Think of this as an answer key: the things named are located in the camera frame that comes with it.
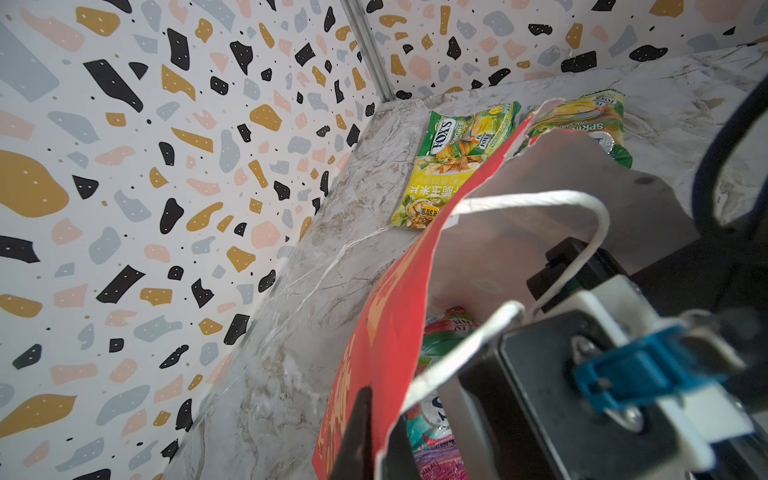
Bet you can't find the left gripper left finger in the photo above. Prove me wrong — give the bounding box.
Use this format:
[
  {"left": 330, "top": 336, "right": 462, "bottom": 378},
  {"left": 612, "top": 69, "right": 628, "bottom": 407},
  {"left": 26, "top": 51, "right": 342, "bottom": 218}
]
[{"left": 328, "top": 386, "right": 374, "bottom": 480}]

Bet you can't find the pink berries candy bag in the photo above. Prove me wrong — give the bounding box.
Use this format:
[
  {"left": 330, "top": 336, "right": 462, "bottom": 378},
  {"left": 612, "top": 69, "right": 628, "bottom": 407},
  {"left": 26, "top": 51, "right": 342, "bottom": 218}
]
[{"left": 414, "top": 440, "right": 468, "bottom": 480}]

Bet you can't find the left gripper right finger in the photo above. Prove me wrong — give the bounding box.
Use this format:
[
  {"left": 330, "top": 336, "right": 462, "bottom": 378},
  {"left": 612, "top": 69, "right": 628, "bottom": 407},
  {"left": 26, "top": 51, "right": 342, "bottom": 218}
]
[{"left": 381, "top": 416, "right": 420, "bottom": 480}]

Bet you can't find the yellow snack bag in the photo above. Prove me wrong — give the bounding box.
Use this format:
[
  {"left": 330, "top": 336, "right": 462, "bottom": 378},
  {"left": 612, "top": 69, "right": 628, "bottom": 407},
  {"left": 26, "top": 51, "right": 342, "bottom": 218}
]
[{"left": 391, "top": 155, "right": 487, "bottom": 229}]

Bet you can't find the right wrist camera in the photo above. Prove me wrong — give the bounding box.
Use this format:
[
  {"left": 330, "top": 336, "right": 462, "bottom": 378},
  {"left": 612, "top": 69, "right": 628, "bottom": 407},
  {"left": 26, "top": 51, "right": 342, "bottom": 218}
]
[{"left": 441, "top": 240, "right": 767, "bottom": 479}]

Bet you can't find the green yellow candy bag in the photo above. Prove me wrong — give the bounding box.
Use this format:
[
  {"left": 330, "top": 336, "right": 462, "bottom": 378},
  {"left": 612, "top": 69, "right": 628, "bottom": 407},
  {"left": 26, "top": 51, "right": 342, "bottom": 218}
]
[{"left": 418, "top": 101, "right": 521, "bottom": 159}]

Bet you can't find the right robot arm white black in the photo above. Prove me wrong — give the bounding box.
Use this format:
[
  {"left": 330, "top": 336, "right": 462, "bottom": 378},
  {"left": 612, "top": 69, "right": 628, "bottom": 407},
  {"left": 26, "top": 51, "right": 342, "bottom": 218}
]
[{"left": 632, "top": 80, "right": 767, "bottom": 314}]

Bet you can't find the green snack pack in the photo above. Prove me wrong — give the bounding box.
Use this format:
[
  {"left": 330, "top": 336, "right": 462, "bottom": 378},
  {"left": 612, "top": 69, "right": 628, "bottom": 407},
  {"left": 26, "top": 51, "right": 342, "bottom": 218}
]
[{"left": 516, "top": 89, "right": 633, "bottom": 168}]

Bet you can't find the right corner aluminium post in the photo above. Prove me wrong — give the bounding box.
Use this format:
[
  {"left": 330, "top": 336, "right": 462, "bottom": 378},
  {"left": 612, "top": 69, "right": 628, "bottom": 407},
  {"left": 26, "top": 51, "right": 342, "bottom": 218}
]
[{"left": 341, "top": 0, "right": 395, "bottom": 102}]

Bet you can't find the red paper bag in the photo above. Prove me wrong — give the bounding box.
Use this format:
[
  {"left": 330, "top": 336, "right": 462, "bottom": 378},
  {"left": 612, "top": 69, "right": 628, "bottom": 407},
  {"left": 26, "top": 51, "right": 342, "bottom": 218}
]
[{"left": 312, "top": 123, "right": 697, "bottom": 479}]

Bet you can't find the teal mint candy bag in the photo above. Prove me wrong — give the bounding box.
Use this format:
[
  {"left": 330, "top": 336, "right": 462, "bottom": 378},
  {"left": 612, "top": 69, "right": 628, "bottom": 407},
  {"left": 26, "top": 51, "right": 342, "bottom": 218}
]
[{"left": 405, "top": 307, "right": 478, "bottom": 453}]

